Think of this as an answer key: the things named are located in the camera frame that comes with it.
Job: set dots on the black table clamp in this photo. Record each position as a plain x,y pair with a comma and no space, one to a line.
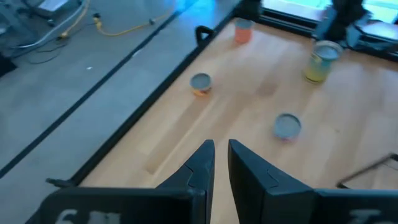
203,31
62,182

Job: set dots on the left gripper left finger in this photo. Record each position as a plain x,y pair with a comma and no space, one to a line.
199,174

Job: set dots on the black aluminium table frame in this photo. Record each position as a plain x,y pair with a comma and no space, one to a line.
136,113

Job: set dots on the dark equipment pile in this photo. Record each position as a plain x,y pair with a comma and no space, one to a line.
15,18

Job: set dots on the orange patterned tin can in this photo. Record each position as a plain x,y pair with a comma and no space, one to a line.
243,31

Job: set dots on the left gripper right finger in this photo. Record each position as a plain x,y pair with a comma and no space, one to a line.
258,193

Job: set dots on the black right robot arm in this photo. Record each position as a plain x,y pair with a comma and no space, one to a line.
348,18

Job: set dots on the short orange yellow tin can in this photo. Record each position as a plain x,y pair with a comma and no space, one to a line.
201,82

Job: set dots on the short salmon print tin can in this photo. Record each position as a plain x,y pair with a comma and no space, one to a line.
286,126

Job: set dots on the white lid jar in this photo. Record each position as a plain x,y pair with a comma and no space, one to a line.
320,62

